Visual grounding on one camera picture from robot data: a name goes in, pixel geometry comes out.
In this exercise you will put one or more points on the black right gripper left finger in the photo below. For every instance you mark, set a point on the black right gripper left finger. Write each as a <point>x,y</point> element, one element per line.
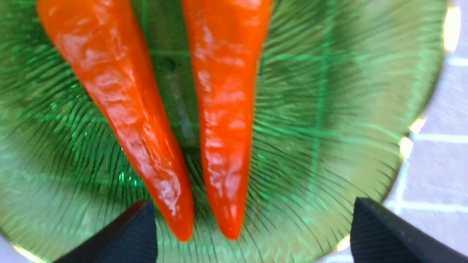
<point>130,238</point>

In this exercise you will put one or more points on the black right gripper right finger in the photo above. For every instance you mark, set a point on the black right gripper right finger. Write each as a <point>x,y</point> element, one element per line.
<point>379,236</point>

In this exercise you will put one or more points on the orange toy carrot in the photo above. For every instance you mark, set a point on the orange toy carrot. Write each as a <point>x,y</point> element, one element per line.
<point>226,39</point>
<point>102,42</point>

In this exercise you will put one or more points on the green ribbed plastic plate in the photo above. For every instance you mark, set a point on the green ribbed plastic plate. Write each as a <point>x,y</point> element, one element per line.
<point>310,146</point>

